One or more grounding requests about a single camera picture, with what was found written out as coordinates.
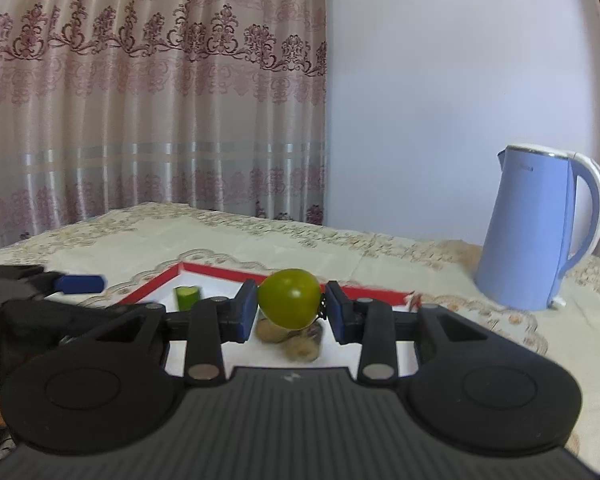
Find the brown longan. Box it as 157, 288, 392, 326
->
257, 317, 293, 344

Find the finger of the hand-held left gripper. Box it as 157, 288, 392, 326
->
0, 264, 107, 311

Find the green tomato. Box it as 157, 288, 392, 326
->
257, 268, 324, 330

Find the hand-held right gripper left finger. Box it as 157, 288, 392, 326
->
94, 279, 259, 386

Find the eggplant chunk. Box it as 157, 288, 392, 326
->
285, 322, 326, 363

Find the blue electric kettle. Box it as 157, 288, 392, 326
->
475, 144, 600, 312

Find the green cucumber piece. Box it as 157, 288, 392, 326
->
175, 285, 201, 311

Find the red cardboard box lid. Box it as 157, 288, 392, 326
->
117, 261, 423, 378

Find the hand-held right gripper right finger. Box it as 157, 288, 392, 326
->
326, 281, 496, 386

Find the pink patterned curtain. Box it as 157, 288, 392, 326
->
0, 0, 327, 256

